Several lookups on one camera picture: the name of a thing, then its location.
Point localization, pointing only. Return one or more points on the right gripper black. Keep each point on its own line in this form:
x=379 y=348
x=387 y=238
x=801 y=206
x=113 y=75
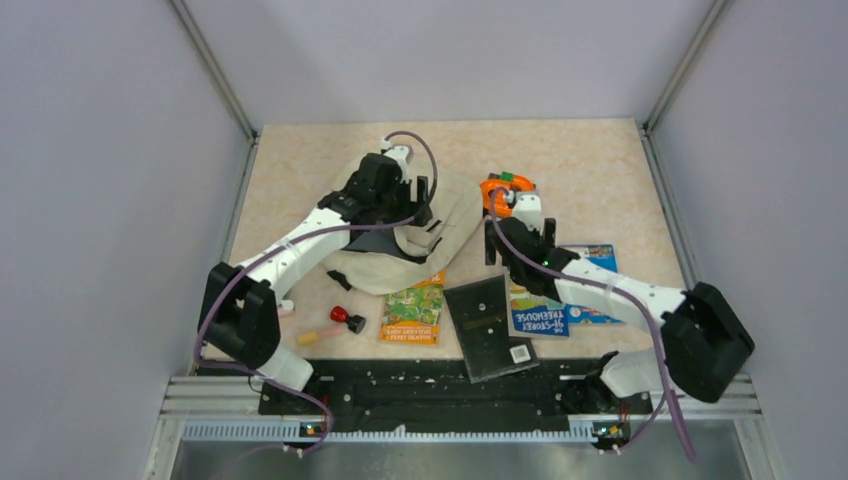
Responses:
x=547 y=237

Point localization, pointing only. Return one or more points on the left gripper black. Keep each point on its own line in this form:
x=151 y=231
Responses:
x=411 y=207

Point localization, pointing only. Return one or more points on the beige canvas student bag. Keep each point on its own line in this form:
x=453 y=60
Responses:
x=387 y=261

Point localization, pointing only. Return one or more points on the blue 91-storey treehouse book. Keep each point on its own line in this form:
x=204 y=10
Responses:
x=532 y=316

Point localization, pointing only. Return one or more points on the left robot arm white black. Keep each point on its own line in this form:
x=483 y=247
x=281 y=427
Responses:
x=239 y=313

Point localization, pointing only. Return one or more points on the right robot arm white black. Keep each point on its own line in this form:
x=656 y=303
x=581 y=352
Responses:
x=698 y=342

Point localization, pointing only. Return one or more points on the light blue book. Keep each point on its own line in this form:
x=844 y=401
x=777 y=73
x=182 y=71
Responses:
x=602 y=255

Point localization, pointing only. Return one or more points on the orange tape dispenser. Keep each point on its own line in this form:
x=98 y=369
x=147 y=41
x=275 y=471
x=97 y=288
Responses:
x=499 y=192

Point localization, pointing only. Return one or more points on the black notebook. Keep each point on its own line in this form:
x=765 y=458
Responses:
x=480 y=314

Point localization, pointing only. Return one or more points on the orange treehouse book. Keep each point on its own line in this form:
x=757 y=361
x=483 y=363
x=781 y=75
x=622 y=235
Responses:
x=412 y=316

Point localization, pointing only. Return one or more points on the red black stamp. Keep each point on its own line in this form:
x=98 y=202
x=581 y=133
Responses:
x=354 y=323

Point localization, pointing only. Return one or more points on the pink white eraser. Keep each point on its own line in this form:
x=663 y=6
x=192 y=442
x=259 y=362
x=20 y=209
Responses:
x=285 y=309

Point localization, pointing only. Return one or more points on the yellow pink highlighter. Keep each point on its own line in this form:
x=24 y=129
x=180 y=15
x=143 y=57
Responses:
x=316 y=336

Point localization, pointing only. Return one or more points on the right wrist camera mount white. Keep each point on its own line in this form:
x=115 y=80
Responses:
x=526 y=206

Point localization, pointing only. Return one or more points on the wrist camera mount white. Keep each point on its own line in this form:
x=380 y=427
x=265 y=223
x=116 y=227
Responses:
x=526 y=206
x=400 y=153

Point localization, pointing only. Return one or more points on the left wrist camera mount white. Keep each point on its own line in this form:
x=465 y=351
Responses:
x=400 y=153

